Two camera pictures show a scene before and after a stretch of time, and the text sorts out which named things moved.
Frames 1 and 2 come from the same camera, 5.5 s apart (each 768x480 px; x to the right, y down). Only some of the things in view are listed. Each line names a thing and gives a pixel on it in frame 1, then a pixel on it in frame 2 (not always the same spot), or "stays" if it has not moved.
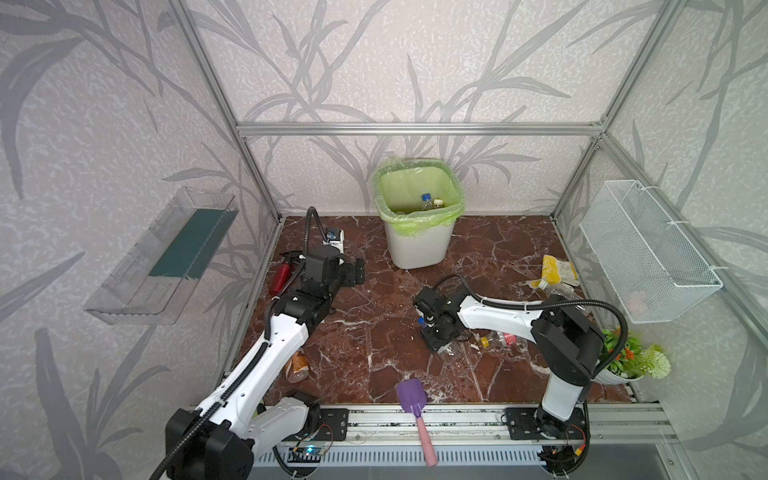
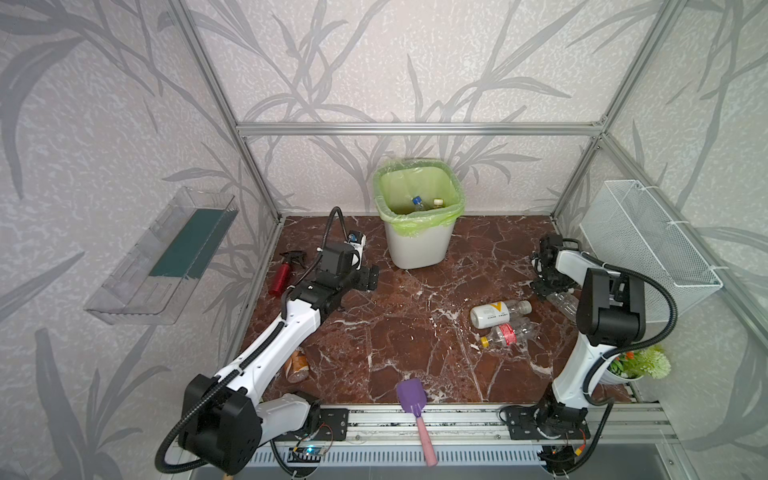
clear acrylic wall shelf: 153,283 stays
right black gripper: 430,321 → 543,287
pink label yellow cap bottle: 500,339 stays
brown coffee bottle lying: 297,369 stays
